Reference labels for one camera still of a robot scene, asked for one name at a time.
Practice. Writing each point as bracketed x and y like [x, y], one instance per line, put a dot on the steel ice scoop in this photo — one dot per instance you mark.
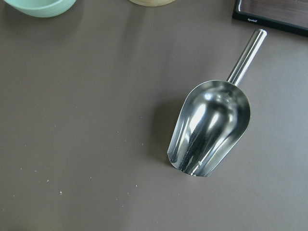
[214, 116]

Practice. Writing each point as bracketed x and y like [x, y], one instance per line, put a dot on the wooden cup tree stand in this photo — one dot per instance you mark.
[152, 3]

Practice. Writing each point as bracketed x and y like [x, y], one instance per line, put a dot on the mint green bowl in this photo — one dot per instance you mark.
[41, 8]

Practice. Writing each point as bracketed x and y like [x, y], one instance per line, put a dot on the wine glass rack tray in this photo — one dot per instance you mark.
[285, 15]

